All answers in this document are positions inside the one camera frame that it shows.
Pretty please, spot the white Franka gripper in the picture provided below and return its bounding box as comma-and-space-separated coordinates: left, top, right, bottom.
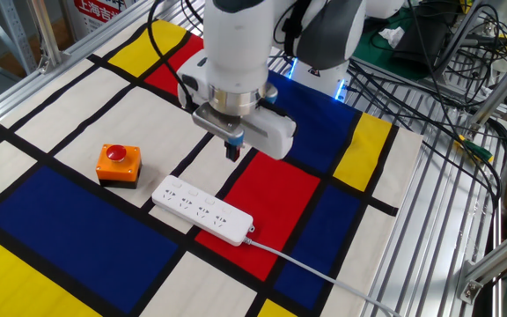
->
224, 107, 298, 163

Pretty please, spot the white four-socket power strip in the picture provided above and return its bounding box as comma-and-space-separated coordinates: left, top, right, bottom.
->
151, 174, 256, 247

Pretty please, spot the orange box red emergency button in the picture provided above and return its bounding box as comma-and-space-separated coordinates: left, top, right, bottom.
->
94, 144, 143, 190

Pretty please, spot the colour-block Mondrian tablecloth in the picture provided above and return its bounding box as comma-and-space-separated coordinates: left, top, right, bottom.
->
0, 17, 424, 317

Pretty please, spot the green mat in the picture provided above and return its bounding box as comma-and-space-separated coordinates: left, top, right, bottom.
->
349, 8, 461, 83

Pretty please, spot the red and white sign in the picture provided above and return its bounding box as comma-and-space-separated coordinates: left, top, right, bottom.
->
71, 0, 138, 34

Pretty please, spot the white crumpled paper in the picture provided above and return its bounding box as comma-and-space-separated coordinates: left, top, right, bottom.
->
378, 26, 408, 49

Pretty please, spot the black box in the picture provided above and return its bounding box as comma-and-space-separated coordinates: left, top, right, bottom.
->
392, 8, 455, 76

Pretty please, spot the grey slotted shelf upright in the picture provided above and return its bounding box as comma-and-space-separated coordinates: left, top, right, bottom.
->
0, 0, 39, 76

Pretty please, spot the green and yellow tool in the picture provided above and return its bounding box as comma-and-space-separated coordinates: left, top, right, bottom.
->
453, 134, 496, 164

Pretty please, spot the silver camera with blue cap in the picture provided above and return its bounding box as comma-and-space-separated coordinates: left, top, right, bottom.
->
191, 101, 246, 149

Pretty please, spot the black camera cable along arm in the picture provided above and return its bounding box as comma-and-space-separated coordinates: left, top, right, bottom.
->
146, 0, 200, 114

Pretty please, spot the grey power strip cable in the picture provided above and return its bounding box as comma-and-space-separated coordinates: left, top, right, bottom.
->
242, 236, 404, 317

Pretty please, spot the aluminium frame bar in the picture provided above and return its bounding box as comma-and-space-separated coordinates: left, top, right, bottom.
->
468, 41, 507, 129
433, 0, 499, 78
455, 222, 507, 305
0, 0, 166, 142
26, 0, 63, 74

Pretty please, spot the black cable tangle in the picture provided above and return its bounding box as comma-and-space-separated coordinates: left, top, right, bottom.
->
345, 0, 507, 212

